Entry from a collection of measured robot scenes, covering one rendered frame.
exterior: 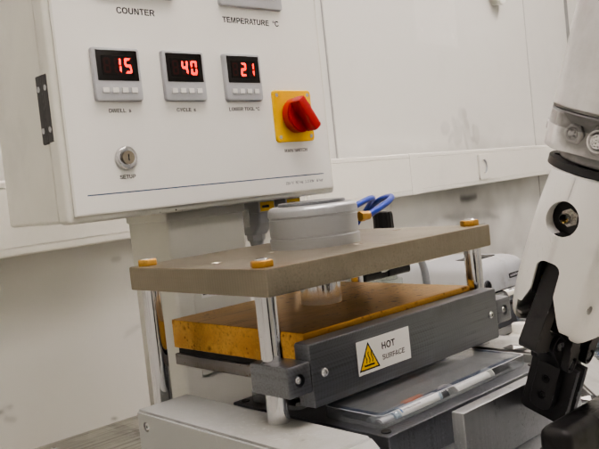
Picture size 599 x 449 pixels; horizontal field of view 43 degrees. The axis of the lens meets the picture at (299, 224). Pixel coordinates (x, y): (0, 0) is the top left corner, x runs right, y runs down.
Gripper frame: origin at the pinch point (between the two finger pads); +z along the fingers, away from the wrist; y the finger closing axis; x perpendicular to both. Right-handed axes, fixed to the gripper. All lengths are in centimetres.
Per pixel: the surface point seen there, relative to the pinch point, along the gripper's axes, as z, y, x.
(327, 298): 1.9, -0.7, 20.7
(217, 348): 5.5, -10.2, 23.4
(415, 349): 2.5, -0.2, 11.3
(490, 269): 28, 89, 57
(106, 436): 22.7, -10.5, 38.8
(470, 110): 5, 142, 105
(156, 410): 9.7, -15.4, 23.6
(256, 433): 5.7, -14.9, 12.6
